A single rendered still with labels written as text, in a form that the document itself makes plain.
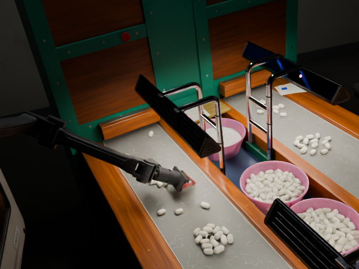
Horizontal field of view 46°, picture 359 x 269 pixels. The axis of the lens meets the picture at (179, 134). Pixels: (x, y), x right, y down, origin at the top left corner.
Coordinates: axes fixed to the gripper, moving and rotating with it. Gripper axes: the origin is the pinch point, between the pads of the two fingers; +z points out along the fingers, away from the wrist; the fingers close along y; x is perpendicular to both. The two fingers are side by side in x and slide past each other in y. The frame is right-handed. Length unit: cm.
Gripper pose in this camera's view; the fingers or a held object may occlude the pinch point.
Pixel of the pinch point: (193, 183)
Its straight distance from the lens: 173.3
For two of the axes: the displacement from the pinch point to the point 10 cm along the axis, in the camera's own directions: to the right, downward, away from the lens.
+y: -4.3, -4.4, 7.9
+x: -4.7, 8.6, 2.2
